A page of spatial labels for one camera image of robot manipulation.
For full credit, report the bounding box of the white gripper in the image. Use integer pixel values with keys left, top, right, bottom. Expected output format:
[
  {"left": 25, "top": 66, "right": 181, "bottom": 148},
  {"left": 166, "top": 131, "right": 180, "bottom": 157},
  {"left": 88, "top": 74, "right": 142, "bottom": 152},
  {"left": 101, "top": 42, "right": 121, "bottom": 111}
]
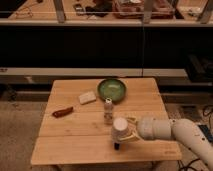
[{"left": 119, "top": 117, "right": 172, "bottom": 143}]

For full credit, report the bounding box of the black floor cable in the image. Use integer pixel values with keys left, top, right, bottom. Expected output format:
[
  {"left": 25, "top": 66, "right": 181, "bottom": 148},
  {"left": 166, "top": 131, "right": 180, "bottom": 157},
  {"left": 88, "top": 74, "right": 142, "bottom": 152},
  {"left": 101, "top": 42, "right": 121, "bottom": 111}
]
[{"left": 179, "top": 104, "right": 213, "bottom": 171}]

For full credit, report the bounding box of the small clear bottle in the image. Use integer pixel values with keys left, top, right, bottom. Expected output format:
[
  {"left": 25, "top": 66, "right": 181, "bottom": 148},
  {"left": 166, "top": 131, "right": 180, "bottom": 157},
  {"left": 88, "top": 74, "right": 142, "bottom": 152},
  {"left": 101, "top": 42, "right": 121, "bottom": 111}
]
[{"left": 104, "top": 98, "right": 113, "bottom": 124}]

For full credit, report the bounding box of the metal shelf rail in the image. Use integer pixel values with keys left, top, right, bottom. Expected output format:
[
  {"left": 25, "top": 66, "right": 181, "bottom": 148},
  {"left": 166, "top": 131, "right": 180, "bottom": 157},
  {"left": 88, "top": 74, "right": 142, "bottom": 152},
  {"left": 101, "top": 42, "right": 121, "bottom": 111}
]
[{"left": 0, "top": 67, "right": 187, "bottom": 84}]

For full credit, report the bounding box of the blue box on floor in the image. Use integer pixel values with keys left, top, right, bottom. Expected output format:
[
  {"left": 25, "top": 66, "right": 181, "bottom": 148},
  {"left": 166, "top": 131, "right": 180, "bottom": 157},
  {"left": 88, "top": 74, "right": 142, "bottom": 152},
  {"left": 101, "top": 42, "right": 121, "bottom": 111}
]
[{"left": 198, "top": 125, "right": 213, "bottom": 143}]

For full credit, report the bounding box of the wooden table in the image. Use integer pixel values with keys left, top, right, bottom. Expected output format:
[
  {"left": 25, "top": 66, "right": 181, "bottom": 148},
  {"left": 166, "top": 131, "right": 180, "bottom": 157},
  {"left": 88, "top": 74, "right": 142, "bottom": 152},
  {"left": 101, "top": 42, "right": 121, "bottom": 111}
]
[{"left": 31, "top": 79, "right": 182, "bottom": 165}]

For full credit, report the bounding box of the red tray on shelf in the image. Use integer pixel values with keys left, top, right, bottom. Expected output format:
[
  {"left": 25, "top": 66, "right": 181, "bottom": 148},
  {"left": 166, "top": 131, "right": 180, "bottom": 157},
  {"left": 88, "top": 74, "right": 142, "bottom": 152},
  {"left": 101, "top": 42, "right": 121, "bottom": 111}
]
[{"left": 113, "top": 0, "right": 175, "bottom": 18}]

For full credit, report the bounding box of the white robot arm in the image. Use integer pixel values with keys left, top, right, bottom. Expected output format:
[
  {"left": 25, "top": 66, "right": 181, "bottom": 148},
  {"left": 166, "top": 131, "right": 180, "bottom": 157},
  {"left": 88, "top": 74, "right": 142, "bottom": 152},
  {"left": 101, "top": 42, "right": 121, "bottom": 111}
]
[{"left": 120, "top": 117, "right": 213, "bottom": 171}]

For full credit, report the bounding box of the green bowl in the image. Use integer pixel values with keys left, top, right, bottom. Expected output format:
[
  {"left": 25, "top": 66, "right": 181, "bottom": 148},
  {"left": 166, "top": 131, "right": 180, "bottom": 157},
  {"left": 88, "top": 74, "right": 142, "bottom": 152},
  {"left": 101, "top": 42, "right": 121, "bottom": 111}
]
[{"left": 97, "top": 78, "right": 126, "bottom": 103}]

